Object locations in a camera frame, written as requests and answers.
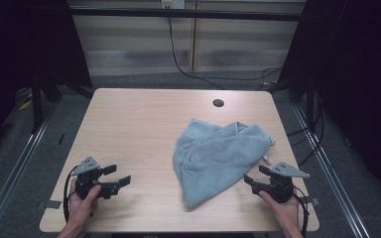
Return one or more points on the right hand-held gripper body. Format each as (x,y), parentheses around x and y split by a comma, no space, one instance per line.
(279,185)

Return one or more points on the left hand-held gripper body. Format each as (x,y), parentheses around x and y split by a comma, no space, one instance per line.
(86,180)

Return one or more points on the light blue towel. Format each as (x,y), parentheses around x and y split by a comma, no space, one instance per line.
(215,155)

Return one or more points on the person's right hand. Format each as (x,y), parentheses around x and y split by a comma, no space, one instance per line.
(287,214)

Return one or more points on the person's left hand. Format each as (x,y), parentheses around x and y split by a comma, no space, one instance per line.
(82,211)

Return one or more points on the grey tape piece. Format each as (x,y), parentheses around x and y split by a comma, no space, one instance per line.
(312,201)
(53,204)

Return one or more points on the black tape strip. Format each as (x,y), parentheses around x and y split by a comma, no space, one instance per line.
(61,139)

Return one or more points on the black metal stand leg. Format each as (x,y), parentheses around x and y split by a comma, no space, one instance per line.
(37,105)

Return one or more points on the yellow floor object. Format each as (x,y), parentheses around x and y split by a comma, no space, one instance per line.
(24,105)

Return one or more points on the black curtain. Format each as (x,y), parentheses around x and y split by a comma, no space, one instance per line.
(23,49)
(354,82)

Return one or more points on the black horizontal metal bar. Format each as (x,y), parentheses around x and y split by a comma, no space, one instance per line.
(185,14)

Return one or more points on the silver floor rail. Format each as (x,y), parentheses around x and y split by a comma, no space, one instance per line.
(337,185)
(10,185)

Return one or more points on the white wall power outlet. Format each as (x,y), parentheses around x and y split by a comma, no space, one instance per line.
(173,4)

